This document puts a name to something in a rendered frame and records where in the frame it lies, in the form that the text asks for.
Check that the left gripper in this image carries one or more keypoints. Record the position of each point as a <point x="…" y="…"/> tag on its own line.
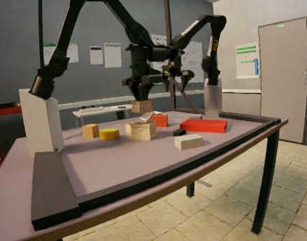
<point x="187" y="75"/>

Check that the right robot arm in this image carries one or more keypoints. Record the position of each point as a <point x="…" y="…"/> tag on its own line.
<point x="43" y="84"/>

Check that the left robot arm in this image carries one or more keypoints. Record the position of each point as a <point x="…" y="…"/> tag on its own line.
<point x="217" y="24"/>

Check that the white rectangular block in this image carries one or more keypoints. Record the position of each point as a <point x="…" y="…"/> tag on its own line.
<point x="188" y="141"/>

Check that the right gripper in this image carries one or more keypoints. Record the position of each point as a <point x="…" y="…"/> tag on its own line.
<point x="139" y="69"/>

